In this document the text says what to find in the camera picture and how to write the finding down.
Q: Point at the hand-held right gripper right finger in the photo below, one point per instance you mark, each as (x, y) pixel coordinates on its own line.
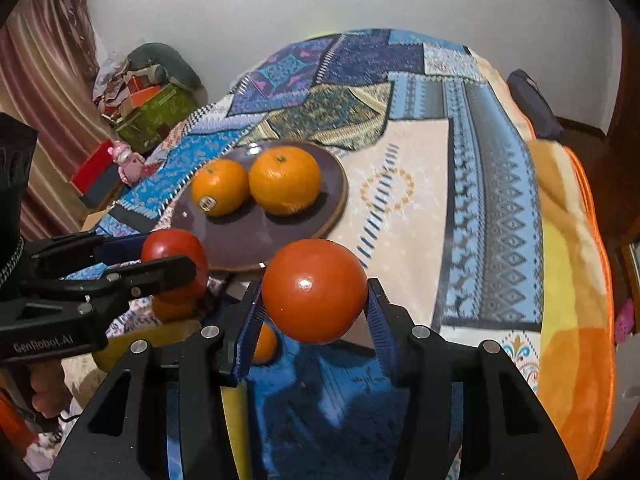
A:
(380, 327)

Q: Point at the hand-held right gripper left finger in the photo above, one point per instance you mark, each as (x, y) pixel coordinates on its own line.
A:
(250, 332)

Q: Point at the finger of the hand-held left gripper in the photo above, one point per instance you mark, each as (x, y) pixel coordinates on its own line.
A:
(150, 275)
(122, 247)

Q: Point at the small red tomato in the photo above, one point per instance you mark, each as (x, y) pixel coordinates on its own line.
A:
(170, 247)

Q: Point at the large red tomato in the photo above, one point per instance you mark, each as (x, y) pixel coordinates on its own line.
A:
(315, 290)

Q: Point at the brown round plate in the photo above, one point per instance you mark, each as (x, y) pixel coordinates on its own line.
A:
(300, 232)

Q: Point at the person's left hand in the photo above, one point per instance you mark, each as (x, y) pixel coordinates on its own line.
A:
(45, 385)

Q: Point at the small orange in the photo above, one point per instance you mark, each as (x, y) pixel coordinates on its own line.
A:
(264, 345)
(170, 311)

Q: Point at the yellow plate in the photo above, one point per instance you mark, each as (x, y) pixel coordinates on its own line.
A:
(150, 334)

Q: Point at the red box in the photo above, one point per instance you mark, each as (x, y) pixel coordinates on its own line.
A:
(95, 170)

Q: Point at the pink toy figure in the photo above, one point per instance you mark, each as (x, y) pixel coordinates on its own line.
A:
(127, 162)

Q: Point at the orange with sticker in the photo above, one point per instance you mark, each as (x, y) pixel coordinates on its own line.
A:
(220, 187)

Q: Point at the green patterned box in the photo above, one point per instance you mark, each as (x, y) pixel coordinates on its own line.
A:
(155, 115)

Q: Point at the large plain orange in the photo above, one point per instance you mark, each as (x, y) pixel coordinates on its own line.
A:
(285, 180)

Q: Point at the pile of boxes and cloths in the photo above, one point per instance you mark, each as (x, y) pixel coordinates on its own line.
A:
(130, 90)

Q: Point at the striped brown curtain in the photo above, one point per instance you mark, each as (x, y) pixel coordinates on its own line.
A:
(45, 85)

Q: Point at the patchwork printed blanket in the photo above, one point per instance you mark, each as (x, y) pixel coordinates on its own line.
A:
(450, 160)

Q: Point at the grey cushion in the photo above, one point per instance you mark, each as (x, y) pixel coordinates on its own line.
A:
(170, 60)

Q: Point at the orange yellow fleece blanket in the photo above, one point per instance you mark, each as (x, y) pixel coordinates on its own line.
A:
(575, 360)

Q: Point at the pink slipper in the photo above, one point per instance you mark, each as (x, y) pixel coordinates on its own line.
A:
(625, 320)

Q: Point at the dark blue bag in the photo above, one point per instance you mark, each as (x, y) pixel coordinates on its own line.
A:
(532, 100)

